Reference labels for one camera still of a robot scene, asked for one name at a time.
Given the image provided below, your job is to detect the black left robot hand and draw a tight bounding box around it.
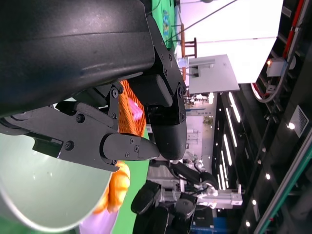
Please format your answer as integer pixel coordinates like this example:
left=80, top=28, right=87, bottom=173
left=0, top=0, right=188, bottom=173

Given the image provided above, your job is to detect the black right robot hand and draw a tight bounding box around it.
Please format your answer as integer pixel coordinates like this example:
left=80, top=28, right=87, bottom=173
left=131, top=180, right=197, bottom=234

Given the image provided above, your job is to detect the orange striped bread roll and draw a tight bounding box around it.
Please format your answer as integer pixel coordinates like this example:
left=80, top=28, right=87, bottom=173
left=94, top=162, right=131, bottom=215

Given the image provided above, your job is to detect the pale green bowl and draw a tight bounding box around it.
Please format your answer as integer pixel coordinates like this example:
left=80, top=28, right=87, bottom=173
left=0, top=133, right=120, bottom=232

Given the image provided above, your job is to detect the orange wicker basket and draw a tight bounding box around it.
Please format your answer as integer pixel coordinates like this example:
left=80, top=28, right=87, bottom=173
left=117, top=79, right=147, bottom=136

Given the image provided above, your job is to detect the pink cake slice with cherry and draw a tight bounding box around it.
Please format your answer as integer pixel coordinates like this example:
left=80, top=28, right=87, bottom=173
left=129, top=97, right=144, bottom=121

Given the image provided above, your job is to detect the green tablecloth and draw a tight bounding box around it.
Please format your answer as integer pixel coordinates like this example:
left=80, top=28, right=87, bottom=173
left=111, top=0, right=176, bottom=234

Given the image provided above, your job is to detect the thin hanging cable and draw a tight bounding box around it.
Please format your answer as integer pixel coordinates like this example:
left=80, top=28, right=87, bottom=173
left=170, top=0, right=239, bottom=42

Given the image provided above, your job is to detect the white wall box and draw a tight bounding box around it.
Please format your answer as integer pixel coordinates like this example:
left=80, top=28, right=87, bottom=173
left=265, top=58, right=297, bottom=78

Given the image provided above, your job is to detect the red ceiling rail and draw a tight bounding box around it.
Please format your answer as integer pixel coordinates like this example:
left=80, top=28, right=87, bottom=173
left=251, top=0, right=307, bottom=99

